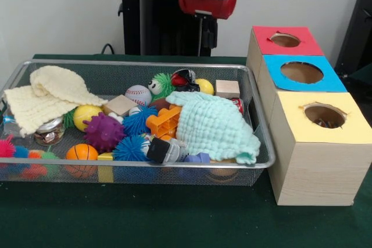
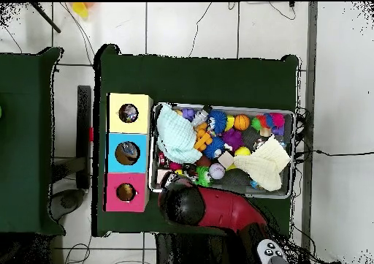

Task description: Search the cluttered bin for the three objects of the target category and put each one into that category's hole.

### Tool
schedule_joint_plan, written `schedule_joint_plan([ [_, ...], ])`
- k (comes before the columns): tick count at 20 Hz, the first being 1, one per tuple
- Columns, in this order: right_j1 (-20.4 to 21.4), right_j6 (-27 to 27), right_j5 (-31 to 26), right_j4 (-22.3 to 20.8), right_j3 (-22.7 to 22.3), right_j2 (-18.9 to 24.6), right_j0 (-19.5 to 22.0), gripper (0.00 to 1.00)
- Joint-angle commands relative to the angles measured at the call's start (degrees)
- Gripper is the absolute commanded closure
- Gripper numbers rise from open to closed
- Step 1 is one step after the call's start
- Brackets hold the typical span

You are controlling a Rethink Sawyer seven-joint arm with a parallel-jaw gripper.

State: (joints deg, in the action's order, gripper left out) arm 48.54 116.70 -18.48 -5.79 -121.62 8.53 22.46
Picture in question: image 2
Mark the wooden box with three holes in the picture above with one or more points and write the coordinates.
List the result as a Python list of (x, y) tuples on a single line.
[(117, 135)]

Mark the clear plastic packet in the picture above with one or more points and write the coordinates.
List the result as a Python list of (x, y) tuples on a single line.
[(128, 153)]

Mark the multicolour cartoon print cloth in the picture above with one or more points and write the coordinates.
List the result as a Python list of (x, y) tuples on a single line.
[(128, 113)]

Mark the white toy baseball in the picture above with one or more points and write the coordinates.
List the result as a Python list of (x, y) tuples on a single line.
[(217, 170)]

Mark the cream yellow cloth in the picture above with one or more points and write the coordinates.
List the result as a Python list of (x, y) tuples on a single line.
[(266, 163)]

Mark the grey metal beam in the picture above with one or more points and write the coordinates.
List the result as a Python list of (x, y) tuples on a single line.
[(310, 71)]

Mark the black rod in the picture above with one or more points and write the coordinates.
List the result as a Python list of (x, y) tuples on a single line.
[(45, 17)]

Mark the orange toy basketball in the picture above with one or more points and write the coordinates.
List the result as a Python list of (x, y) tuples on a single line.
[(241, 122)]

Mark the green cloth side table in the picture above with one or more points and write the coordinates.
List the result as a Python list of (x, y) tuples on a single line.
[(26, 141)]

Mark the pink spiky ball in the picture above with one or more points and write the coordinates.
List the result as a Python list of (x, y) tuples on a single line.
[(276, 120)]

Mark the mint green cloth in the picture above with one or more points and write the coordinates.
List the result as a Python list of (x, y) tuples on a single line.
[(175, 135)]

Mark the yellow floor object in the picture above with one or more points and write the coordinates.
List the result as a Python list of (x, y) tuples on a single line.
[(80, 9)]

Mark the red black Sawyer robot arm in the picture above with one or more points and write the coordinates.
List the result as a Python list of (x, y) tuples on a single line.
[(228, 208)]

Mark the shallow clear mesh bin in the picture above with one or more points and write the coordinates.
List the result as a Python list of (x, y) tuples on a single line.
[(274, 192)]

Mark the yellow ball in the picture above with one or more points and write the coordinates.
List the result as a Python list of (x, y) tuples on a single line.
[(242, 151)]

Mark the yellow rubber duck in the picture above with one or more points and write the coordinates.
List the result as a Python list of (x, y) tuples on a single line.
[(125, 192)]

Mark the green spiky ball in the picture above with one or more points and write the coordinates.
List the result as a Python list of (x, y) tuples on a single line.
[(203, 175)]

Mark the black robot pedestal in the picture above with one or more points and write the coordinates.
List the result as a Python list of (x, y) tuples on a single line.
[(187, 255)]

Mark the small wooden cube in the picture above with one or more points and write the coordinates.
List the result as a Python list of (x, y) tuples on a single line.
[(162, 173)]

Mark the black chair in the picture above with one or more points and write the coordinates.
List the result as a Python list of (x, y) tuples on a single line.
[(85, 158)]

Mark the orange plastic toy brick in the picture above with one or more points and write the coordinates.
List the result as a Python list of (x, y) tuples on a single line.
[(203, 140)]

